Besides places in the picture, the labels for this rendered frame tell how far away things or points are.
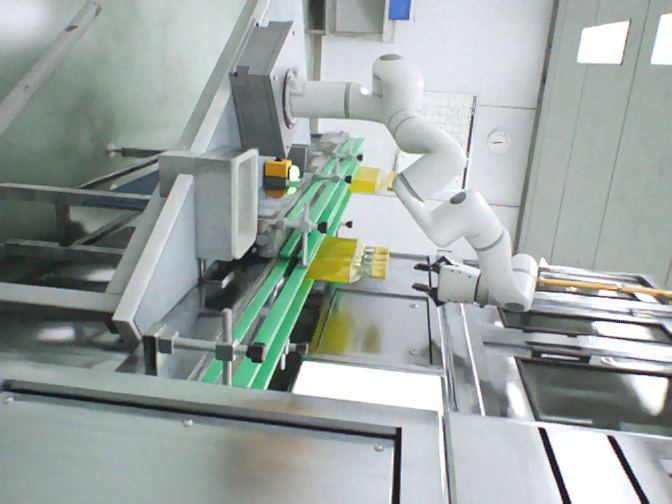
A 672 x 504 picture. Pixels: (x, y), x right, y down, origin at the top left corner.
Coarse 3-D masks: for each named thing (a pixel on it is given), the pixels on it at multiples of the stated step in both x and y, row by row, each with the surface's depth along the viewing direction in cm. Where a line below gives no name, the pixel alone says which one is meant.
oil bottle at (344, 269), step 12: (312, 264) 155; (324, 264) 155; (336, 264) 154; (348, 264) 154; (360, 264) 156; (312, 276) 156; (324, 276) 156; (336, 276) 155; (348, 276) 155; (360, 276) 157
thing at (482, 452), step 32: (448, 416) 57; (480, 416) 57; (448, 448) 53; (480, 448) 53; (512, 448) 53; (544, 448) 54; (576, 448) 53; (608, 448) 54; (640, 448) 54; (448, 480) 49; (480, 480) 48; (512, 480) 49; (544, 480) 49; (576, 480) 49; (608, 480) 49; (640, 480) 50
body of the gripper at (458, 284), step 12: (444, 264) 154; (456, 264) 152; (444, 276) 150; (456, 276) 149; (468, 276) 148; (444, 288) 151; (456, 288) 150; (468, 288) 149; (444, 300) 152; (456, 300) 151; (468, 300) 150
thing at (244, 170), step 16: (240, 160) 121; (256, 160) 135; (240, 176) 136; (256, 176) 136; (240, 192) 137; (256, 192) 138; (240, 208) 139; (256, 208) 139; (240, 224) 140; (256, 224) 140; (240, 240) 136; (240, 256) 128
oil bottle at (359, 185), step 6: (354, 180) 259; (360, 180) 258; (366, 180) 259; (372, 180) 259; (378, 180) 261; (354, 186) 259; (360, 186) 259; (366, 186) 259; (372, 186) 258; (378, 186) 258; (384, 186) 259; (390, 186) 259; (360, 192) 260; (366, 192) 259; (372, 192) 259; (378, 192) 259
